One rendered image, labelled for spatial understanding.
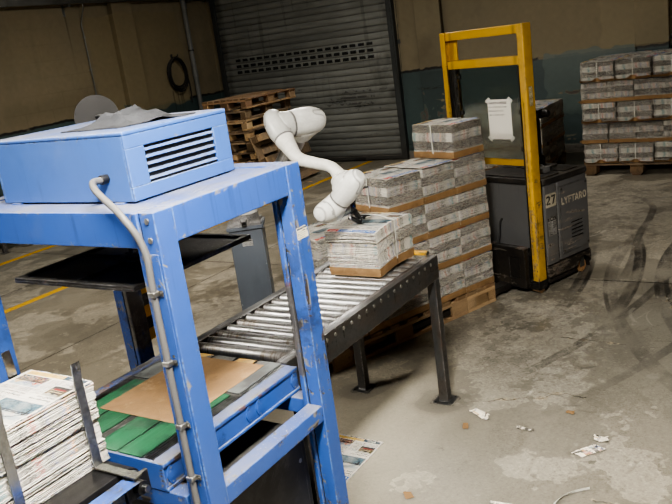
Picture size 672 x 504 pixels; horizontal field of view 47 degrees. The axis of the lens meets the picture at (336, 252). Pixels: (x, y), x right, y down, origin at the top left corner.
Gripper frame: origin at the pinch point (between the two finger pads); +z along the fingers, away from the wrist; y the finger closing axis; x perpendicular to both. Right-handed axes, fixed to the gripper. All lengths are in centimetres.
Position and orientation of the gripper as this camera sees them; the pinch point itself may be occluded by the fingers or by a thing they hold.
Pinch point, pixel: (365, 200)
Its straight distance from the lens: 382.6
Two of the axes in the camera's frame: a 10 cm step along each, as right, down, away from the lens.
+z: 5.3, -2.0, 8.2
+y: 0.8, 9.8, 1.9
